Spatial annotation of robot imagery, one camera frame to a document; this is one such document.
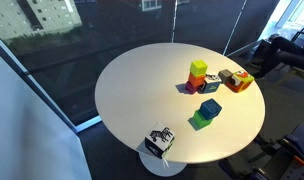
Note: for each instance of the yellow block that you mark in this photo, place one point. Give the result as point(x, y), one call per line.
point(198, 67)

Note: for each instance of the purple block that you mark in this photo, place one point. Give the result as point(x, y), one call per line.
point(190, 88)

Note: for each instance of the orange block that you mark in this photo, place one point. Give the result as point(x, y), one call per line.
point(195, 80)

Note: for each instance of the green block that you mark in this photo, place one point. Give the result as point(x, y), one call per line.
point(200, 120)

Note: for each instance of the white and blue number block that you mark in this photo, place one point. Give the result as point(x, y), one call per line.
point(212, 85)

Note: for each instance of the grey block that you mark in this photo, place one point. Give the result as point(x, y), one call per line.
point(224, 75)

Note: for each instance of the black and white zebra cube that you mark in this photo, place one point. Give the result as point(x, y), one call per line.
point(159, 140)

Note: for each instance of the white round table base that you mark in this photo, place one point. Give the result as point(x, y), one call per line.
point(160, 168)

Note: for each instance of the orange and yellow fox cube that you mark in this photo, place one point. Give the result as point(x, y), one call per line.
point(240, 83)

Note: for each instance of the white partition board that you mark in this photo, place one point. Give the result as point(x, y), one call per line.
point(28, 133)

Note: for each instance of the seated person in dark clothes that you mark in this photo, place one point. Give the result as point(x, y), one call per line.
point(285, 55)

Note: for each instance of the blue and orange clamp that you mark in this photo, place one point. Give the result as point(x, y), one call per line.
point(297, 148)

